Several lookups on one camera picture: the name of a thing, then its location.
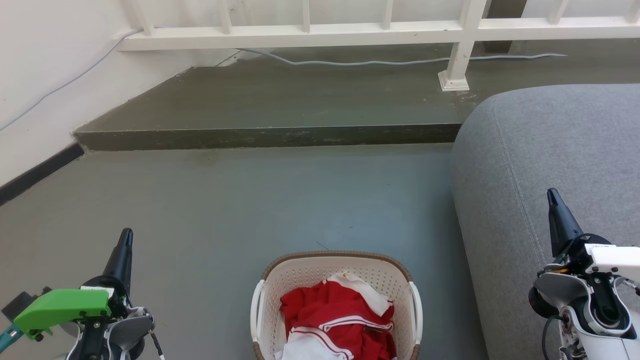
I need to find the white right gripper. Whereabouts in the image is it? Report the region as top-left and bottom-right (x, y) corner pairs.
(546, 188), (640, 282)

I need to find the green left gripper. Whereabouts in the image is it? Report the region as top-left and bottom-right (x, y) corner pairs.
(13, 228), (134, 342)

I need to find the cream perforated laundry basket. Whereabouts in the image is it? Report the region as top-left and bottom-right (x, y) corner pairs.
(250, 251), (424, 360)

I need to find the grey fabric sofa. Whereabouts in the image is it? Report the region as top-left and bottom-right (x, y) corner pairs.
(451, 84), (640, 360)

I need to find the black baseboard strip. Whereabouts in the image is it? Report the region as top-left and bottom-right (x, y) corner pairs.
(0, 142), (85, 206)

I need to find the red and white garment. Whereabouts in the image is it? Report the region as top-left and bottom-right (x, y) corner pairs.
(274, 272), (399, 360)

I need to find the white wooden railing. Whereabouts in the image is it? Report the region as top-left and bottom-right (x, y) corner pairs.
(116, 0), (640, 92)

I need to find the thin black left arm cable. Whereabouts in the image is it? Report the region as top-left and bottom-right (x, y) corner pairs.
(149, 320), (166, 360)

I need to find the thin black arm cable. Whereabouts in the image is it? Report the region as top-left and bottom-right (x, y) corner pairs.
(541, 314), (563, 360)
(149, 320), (166, 360)

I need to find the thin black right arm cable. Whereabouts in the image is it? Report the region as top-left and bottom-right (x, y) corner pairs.
(541, 314), (563, 360)

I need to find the long grey cable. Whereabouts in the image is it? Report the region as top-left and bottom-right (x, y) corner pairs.
(0, 29), (568, 132)

